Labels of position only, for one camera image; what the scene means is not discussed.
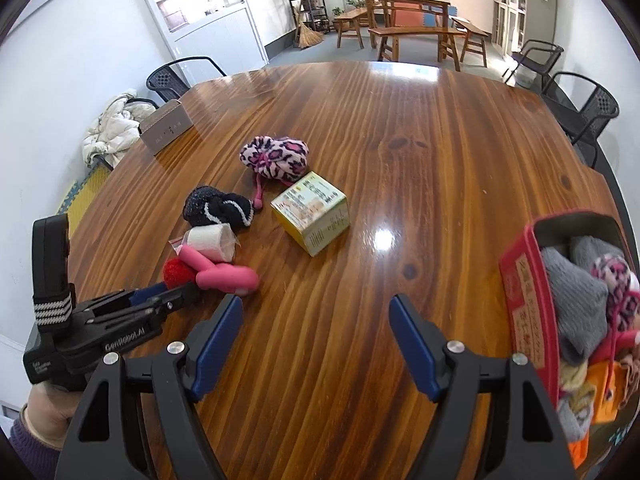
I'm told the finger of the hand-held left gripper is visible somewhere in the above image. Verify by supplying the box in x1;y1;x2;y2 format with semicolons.
75;281;174;318
106;284;202;324

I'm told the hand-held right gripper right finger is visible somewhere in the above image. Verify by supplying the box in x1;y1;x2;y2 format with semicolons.
389;294;581;480

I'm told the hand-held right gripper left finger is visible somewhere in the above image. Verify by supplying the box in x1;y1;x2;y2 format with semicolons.
55;294;244;480

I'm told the red pompom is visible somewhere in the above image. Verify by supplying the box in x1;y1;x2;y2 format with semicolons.
163;258;198;291

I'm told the pink plastic toy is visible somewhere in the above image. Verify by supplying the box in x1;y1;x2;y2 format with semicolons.
179;245;260;295

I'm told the red tin container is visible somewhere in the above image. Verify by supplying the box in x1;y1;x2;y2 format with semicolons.
499;211;640;471

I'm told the orange ribbed soap dish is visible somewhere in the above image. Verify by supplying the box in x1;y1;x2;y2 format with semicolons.
567;360;631;468

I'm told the pink leopard fuzzy sock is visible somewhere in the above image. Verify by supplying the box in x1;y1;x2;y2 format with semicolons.
587;254;640;366
240;135;309;210

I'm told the beige stocking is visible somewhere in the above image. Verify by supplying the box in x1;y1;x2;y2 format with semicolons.
620;345;640;411

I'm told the person's left forearm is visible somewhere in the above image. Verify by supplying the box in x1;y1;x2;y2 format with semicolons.
7;405;66;466

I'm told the person's left hand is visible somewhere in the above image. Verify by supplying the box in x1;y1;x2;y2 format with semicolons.
25;386;90;448

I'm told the white roll in plastic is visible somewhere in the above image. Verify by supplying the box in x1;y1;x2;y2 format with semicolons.
170;223;237;263

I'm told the blue yellow foam mat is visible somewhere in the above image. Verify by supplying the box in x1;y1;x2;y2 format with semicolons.
55;165;108;218

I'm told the black fuzzy sock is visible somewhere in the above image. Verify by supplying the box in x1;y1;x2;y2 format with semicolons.
183;186;257;231

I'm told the white padded jacket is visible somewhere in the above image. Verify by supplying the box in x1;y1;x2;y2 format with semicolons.
81;89;158;168

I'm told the yellow green carton box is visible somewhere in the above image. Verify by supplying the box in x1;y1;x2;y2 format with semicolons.
270;170;350;257

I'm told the brown cardboard box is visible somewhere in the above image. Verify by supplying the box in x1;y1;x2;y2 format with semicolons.
139;99;195;155

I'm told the white door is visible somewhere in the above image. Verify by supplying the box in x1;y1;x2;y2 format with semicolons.
129;0;268;78

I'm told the straw broom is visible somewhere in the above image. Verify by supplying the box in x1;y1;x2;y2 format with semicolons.
294;10;325;50

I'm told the long wooden bench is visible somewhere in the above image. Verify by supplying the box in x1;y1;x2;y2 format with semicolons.
451;16;493;68
369;26;467;72

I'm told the dark wooden plant shelf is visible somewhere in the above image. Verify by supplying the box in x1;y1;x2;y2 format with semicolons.
285;0;331;36

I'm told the small wooden stool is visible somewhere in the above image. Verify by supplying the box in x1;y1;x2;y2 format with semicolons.
332;7;371;50

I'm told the orange foam mat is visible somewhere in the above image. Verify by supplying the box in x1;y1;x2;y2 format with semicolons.
392;4;426;28

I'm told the white cabinet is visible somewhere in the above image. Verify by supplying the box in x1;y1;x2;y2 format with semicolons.
491;0;531;56

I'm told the grey notice board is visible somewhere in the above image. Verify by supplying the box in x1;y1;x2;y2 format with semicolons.
520;0;560;46

